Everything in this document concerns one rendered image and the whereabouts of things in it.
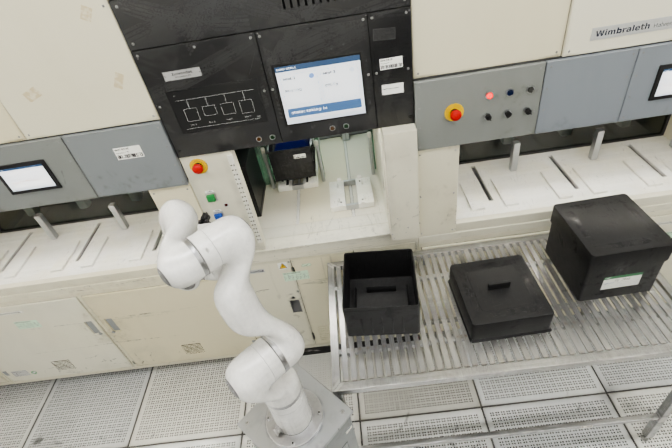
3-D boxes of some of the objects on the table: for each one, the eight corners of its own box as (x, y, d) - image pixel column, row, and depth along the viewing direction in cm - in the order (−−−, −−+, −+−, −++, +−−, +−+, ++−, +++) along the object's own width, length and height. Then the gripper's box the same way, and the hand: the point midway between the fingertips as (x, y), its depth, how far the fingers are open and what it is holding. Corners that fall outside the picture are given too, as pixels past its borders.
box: (577, 303, 157) (593, 257, 142) (542, 249, 180) (552, 204, 164) (654, 291, 156) (678, 244, 141) (609, 238, 179) (625, 192, 163)
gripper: (213, 238, 142) (222, 204, 157) (170, 244, 143) (183, 210, 158) (220, 253, 147) (228, 219, 162) (179, 259, 148) (190, 224, 162)
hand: (205, 218), depth 158 cm, fingers closed
